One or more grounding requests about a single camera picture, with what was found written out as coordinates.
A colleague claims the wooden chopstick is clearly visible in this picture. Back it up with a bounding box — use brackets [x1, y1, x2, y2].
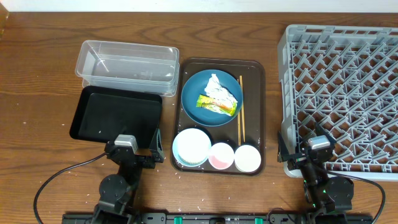
[236, 78, 242, 146]
[239, 75, 246, 142]

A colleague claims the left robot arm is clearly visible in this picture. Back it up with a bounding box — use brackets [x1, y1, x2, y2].
[90, 128, 164, 224]

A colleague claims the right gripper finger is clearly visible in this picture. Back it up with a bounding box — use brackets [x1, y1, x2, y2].
[315, 123, 336, 145]
[277, 132, 294, 162]

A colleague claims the white cup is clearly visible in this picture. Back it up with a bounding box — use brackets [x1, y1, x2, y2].
[234, 145, 262, 172]

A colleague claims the left wooden chopstick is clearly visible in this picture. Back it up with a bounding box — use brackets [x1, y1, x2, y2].
[236, 78, 242, 146]

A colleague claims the white napkin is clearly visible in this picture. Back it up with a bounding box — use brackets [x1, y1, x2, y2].
[205, 73, 238, 105]

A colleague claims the yellow green snack wrapper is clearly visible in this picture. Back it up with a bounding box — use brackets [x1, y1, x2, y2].
[196, 95, 237, 116]

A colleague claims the grey dishwasher rack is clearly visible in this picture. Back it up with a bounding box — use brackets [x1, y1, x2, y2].
[277, 24, 397, 182]

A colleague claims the right black cable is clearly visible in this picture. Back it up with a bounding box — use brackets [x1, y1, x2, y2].
[323, 169, 387, 224]

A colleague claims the light blue bowl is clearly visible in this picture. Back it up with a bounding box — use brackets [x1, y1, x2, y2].
[172, 128, 212, 167]

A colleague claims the clear plastic bin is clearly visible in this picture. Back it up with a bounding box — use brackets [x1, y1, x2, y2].
[75, 40, 180, 97]

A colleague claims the black plastic tray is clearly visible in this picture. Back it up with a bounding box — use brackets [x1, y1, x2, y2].
[70, 86, 162, 148]

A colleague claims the right wooden chopstick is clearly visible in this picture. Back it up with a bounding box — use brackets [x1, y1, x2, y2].
[239, 75, 246, 142]

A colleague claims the dark blue plate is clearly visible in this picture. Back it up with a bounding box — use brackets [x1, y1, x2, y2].
[181, 70, 243, 126]

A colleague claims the pink cup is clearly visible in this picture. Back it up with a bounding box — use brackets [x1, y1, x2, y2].
[208, 142, 234, 170]

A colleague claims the black cable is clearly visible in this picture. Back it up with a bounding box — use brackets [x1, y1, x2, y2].
[323, 169, 387, 224]
[33, 151, 108, 224]

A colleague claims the dark brown serving tray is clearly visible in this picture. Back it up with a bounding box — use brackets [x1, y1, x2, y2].
[170, 58, 266, 176]

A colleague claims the left black cable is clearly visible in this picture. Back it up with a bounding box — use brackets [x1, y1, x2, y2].
[33, 151, 108, 224]

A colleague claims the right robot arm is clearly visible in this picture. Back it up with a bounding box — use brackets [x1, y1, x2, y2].
[277, 124, 354, 223]

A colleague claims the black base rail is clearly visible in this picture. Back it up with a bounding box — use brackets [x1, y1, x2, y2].
[62, 213, 373, 224]

